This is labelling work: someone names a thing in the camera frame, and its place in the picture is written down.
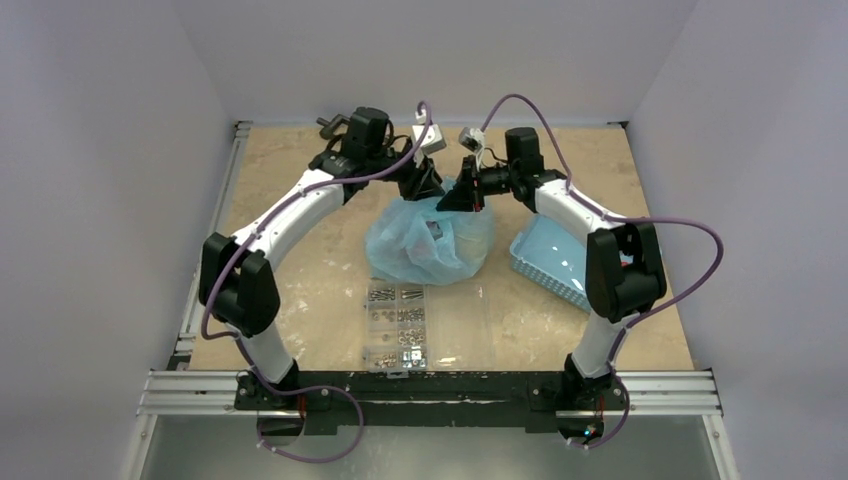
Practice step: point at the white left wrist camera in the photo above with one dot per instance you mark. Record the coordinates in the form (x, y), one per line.
(431, 139)

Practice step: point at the dark metal crank handle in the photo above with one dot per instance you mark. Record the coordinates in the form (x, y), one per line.
(333, 127)

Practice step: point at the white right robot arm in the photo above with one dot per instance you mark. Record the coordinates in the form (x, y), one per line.
(625, 274)

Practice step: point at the aluminium extrusion rail frame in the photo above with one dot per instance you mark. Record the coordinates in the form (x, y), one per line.
(188, 428)

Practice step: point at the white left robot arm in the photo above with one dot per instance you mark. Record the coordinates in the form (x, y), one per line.
(237, 285)

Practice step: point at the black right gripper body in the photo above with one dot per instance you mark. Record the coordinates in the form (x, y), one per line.
(472, 183)

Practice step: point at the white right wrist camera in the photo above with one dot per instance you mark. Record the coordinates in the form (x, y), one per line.
(473, 139)

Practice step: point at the clear plastic organizer box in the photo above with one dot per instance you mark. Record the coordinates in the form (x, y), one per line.
(414, 327)

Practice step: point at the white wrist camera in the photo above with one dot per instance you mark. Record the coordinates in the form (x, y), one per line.
(431, 139)
(473, 139)

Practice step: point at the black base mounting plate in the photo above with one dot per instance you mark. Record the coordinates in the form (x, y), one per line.
(535, 401)

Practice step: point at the light blue plastic basket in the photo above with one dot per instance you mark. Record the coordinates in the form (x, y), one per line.
(550, 257)

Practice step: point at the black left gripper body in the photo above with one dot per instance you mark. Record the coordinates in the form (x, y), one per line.
(408, 177)

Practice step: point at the light blue printed plastic bag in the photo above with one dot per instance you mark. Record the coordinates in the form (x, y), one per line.
(413, 242)

